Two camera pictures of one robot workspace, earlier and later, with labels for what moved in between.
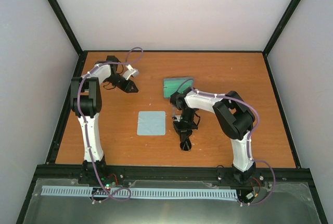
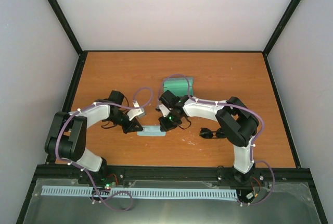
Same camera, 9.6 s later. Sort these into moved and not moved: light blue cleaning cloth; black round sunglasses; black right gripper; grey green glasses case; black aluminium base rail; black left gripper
Moved: light blue cleaning cloth; black left gripper; black round sunglasses; black right gripper
Not moved: black aluminium base rail; grey green glasses case
